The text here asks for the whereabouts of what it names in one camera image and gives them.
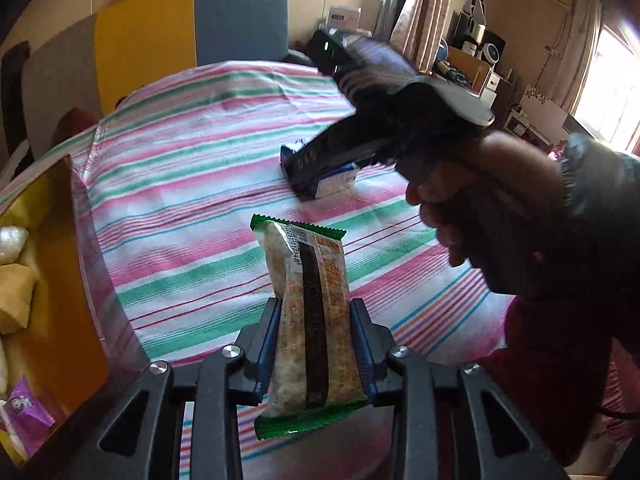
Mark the silver mini stereo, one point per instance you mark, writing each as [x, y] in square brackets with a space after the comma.
[485, 42]

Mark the white blue carton box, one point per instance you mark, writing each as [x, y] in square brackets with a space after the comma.
[344, 16]

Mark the person's right hand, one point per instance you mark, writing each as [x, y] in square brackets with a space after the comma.
[500, 200]

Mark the person's right forearm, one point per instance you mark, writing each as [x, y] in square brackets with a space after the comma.
[600, 195]

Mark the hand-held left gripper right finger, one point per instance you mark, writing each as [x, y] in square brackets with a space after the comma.
[362, 355]

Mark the multicolour fabric sofa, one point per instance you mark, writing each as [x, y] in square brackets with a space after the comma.
[145, 45]

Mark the white bun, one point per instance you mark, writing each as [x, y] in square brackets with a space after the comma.
[10, 244]

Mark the tan curtain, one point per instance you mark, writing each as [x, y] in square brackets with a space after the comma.
[420, 5]

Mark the wooden desk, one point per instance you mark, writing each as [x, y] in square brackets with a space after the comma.
[470, 70]

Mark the black rolled mat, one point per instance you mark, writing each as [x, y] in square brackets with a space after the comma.
[12, 95]

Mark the gold maroon tin box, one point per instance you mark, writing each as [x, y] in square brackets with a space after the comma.
[75, 285]

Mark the purple snack packet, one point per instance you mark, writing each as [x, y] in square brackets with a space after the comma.
[25, 405]

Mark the green rice cracker packet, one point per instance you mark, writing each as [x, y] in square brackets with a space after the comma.
[310, 310]

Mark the person's maroon clothing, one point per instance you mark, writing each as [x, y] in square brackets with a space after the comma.
[550, 385]

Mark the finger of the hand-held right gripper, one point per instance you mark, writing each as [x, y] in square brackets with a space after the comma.
[302, 184]

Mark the dark red cloth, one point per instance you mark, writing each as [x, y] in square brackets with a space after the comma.
[75, 122]

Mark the white floral board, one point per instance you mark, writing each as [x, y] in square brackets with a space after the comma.
[542, 105]

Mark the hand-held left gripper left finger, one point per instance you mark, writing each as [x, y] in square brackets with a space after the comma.
[267, 355]

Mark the blue white tissue pack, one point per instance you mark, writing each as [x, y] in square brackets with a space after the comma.
[337, 180]

